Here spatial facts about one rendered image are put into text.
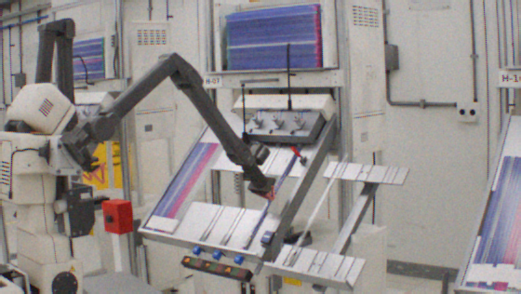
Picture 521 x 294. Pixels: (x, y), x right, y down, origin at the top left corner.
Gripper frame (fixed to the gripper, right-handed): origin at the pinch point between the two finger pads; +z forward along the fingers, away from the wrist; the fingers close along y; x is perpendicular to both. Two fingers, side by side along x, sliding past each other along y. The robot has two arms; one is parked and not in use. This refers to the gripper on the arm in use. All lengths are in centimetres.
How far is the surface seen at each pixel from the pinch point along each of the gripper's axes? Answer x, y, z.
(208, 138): -28, 53, 0
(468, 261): 15, -87, 0
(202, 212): 11.1, 30.6, 1.1
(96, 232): 16, 138, 36
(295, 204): -0.3, -10.1, 2.5
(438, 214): -103, 6, 151
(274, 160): -18.9, 9.3, 0.5
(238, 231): 16.5, 7.2, 1.2
